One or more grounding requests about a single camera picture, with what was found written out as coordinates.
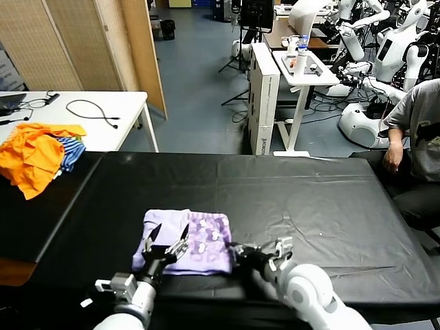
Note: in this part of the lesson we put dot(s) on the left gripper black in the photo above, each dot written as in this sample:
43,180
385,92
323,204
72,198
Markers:
154,263

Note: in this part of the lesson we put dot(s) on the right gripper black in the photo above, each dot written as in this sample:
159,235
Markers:
256,263

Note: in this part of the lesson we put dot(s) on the lavender t-shirt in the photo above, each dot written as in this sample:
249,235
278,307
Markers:
206,240

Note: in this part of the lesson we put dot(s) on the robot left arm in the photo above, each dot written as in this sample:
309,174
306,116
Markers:
137,302

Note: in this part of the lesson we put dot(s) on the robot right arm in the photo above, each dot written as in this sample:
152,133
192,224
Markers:
309,292

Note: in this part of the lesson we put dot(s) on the person forearm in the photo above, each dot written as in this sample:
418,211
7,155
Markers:
395,137

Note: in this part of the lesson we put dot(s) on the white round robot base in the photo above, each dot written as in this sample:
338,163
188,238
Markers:
357,123

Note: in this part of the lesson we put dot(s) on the person hand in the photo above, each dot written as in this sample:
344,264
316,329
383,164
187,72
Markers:
392,157

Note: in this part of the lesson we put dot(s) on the black plastic table cover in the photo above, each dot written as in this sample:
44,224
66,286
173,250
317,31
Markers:
309,192

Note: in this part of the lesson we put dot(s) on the blue striped garment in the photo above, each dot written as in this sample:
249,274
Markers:
74,151

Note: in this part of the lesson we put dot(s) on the white table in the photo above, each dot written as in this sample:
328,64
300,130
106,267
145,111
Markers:
130,103

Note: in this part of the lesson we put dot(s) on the tall white cardboard box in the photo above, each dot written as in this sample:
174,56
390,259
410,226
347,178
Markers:
264,103

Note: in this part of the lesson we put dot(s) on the white standing desk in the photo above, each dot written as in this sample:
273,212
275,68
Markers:
299,103

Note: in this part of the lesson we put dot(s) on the orange garment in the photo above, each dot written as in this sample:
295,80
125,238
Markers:
31,158

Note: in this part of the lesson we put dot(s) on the black person trousers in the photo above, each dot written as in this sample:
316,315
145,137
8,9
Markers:
419,206

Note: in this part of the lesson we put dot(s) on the white bottle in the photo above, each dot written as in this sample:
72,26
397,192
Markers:
299,67

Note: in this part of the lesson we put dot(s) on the grey tray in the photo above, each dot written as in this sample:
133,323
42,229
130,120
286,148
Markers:
311,61

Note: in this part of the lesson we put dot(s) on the black tripod stand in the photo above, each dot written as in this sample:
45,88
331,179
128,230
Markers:
244,44

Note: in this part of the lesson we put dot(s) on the black laptop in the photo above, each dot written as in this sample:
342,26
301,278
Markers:
10,103

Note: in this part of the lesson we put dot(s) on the white mug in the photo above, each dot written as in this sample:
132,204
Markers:
285,42

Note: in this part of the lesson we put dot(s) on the clear water bottle blue cap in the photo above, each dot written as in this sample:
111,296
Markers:
302,43

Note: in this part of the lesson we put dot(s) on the black trash bin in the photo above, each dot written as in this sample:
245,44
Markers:
167,31

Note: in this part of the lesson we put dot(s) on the brown wooden desk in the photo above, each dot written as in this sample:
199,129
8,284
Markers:
275,34

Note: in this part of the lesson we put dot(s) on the seated person in grey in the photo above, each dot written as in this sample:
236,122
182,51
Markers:
412,103

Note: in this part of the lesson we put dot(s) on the wooden folding screen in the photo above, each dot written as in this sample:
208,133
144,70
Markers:
68,44

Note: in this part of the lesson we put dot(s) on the white storage box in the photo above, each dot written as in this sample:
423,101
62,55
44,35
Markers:
7,74

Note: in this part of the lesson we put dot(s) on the black monitor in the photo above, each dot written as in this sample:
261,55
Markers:
256,13

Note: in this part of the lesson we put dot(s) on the white curved plastic shell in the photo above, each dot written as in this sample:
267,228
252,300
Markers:
302,13

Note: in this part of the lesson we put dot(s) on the white humanoid robot black joints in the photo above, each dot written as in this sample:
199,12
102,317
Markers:
392,51

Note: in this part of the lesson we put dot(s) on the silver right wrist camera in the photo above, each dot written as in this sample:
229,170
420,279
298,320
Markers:
283,245

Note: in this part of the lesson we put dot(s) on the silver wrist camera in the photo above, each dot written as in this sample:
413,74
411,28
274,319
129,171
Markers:
283,245
122,283

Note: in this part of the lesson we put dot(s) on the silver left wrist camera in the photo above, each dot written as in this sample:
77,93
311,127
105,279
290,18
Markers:
122,283

